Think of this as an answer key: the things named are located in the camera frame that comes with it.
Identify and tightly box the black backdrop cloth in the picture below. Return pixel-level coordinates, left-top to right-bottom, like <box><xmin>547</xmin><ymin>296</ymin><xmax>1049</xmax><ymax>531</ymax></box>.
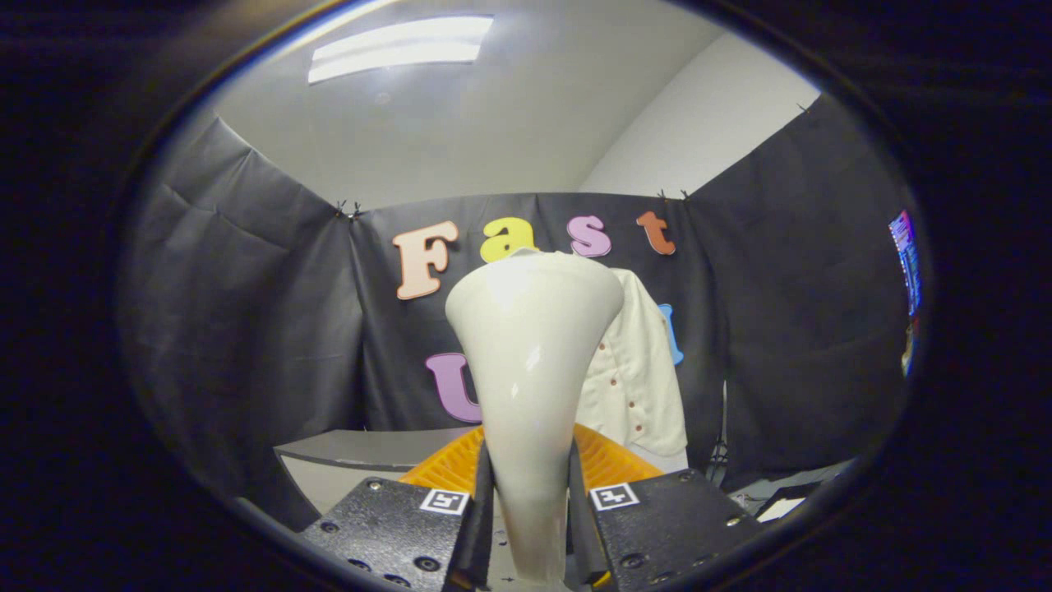
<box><xmin>119</xmin><ymin>90</ymin><xmax>913</xmax><ymax>531</ymax></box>

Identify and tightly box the cream button shirt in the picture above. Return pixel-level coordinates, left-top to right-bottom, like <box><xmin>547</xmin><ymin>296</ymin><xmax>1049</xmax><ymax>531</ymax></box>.
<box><xmin>505</xmin><ymin>247</ymin><xmax>690</xmax><ymax>461</ymax></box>

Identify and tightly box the grey drawer cabinet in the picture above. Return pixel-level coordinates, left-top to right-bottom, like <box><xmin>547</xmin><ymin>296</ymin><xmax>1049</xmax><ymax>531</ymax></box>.
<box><xmin>274</xmin><ymin>426</ymin><xmax>478</xmax><ymax>535</ymax></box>

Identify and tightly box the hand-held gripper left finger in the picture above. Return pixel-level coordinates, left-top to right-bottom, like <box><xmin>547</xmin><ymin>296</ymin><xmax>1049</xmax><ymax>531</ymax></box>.
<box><xmin>300</xmin><ymin>423</ymin><xmax>496</xmax><ymax>592</ymax></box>

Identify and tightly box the glowing screen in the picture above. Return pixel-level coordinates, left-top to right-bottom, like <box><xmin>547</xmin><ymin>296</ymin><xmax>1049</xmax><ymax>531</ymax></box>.
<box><xmin>888</xmin><ymin>210</ymin><xmax>923</xmax><ymax>317</ymax></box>

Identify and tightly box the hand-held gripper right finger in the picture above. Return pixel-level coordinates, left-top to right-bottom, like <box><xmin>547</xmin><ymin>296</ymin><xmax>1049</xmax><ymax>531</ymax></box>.
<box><xmin>567</xmin><ymin>423</ymin><xmax>767</xmax><ymax>589</ymax></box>

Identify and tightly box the ceiling light panel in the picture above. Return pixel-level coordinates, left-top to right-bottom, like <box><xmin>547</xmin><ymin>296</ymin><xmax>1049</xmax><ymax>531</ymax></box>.
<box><xmin>308</xmin><ymin>15</ymin><xmax>494</xmax><ymax>85</ymax></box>

